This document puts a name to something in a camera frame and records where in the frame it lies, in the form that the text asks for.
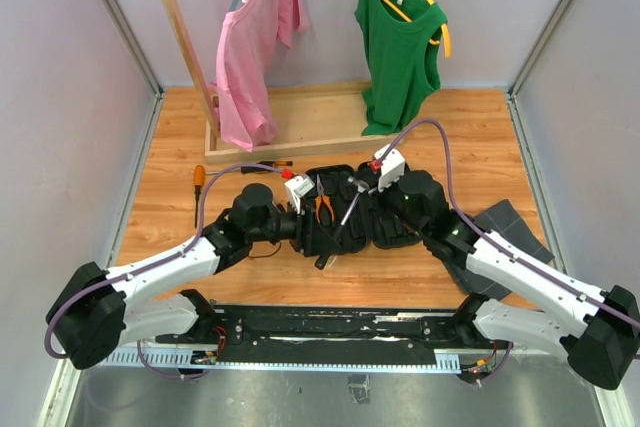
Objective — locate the wooden clothes rack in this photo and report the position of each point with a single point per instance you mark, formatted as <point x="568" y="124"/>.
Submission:
<point x="312" y="119"/>

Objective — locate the black plastic tool case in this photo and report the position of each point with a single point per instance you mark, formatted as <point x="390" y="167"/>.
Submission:
<point x="370" y="223"/>

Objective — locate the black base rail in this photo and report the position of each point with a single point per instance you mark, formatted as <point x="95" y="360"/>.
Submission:
<point x="329" y="335"/>

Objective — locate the green tank top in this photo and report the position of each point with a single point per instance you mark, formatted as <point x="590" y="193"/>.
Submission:
<point x="401" y="49"/>

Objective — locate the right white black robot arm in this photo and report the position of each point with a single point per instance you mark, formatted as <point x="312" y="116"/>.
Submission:
<point x="596" y="331"/>

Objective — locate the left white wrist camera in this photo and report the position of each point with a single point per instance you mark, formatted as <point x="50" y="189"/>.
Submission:
<point x="296" y="187"/>

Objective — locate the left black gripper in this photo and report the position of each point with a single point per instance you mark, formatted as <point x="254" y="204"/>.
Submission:
<point x="310" y="236"/>

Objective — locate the steel claw hammer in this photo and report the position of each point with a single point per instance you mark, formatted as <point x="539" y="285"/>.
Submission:
<point x="361" y="187"/>

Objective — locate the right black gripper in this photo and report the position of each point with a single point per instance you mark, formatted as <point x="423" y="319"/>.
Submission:
<point x="384" y="193"/>

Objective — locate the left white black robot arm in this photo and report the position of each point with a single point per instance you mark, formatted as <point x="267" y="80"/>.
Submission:
<point x="99" y="309"/>

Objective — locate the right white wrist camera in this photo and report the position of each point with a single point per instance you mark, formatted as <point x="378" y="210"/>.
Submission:
<point x="389" y="166"/>

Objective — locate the small orange screwdriver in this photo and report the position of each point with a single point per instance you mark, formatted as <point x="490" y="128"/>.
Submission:
<point x="199" y="178"/>

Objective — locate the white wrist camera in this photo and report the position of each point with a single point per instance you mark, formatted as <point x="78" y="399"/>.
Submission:
<point x="296" y="187"/>
<point x="389" y="166"/>

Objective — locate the orange handled pliers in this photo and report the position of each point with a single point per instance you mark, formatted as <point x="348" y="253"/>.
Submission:
<point x="323" y="208"/>

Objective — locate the pink t-shirt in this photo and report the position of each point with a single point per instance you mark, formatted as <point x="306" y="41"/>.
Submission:
<point x="246" y="46"/>

